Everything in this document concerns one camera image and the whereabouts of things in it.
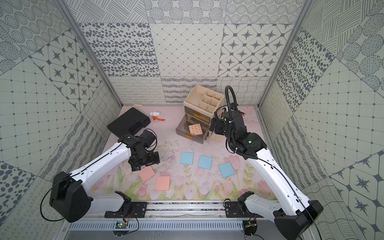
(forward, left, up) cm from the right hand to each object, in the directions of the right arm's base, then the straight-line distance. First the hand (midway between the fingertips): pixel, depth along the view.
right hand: (220, 123), depth 72 cm
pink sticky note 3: (-20, +31, -30) cm, 47 cm away
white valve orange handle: (+29, +44, -25) cm, 58 cm away
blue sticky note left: (-4, +19, -30) cm, 35 cm away
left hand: (-14, +34, -19) cm, 42 cm away
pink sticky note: (+11, +13, -20) cm, 26 cm away
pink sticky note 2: (-14, +41, -29) cm, 53 cm away
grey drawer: (+14, +12, -9) cm, 20 cm away
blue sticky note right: (-11, -6, -31) cm, 33 cm away
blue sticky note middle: (-7, +7, -30) cm, 31 cm away
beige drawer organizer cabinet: (+19, +8, -4) cm, 21 cm away
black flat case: (+19, +61, -23) cm, 68 cm away
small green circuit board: (-39, +49, -31) cm, 70 cm away
